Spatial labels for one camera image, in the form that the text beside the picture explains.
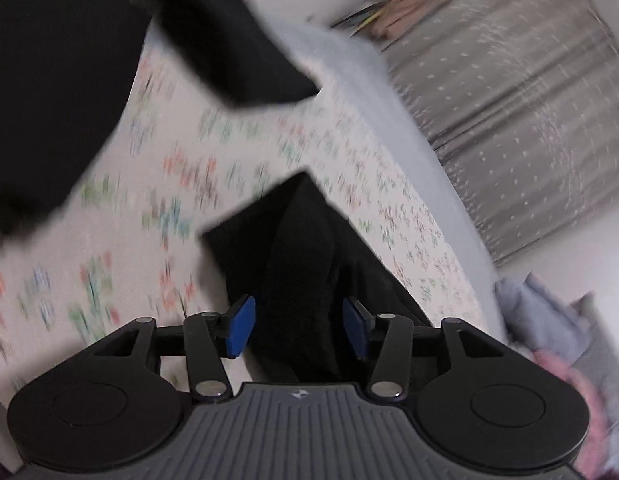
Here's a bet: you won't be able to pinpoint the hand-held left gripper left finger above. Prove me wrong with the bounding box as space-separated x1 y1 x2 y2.
92 295 257 404

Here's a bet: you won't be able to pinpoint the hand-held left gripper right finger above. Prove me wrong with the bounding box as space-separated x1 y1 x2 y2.
342 296 507 402

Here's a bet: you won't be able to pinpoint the black pants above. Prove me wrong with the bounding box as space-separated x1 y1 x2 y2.
0 0 433 386

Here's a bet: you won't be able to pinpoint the floral printed bedsheet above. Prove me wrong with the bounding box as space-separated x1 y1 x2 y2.
0 35 507 411

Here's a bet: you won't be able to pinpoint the blue-grey cloth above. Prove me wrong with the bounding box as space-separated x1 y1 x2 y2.
493 272 597 361

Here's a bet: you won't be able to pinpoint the light blue mattress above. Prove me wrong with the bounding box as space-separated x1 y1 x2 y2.
274 24 506 283

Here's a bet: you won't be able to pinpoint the pink cloth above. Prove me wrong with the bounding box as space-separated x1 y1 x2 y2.
533 349 619 478

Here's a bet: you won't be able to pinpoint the grey cloth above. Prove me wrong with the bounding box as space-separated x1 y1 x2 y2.
569 294 619 461

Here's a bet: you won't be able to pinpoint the grey dotted curtain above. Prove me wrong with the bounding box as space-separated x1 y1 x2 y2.
383 0 619 267

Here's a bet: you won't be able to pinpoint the yellow stick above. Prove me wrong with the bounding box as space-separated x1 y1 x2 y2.
333 2 393 36

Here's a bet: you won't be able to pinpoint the beige cloth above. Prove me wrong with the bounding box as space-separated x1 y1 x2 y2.
368 0 447 42

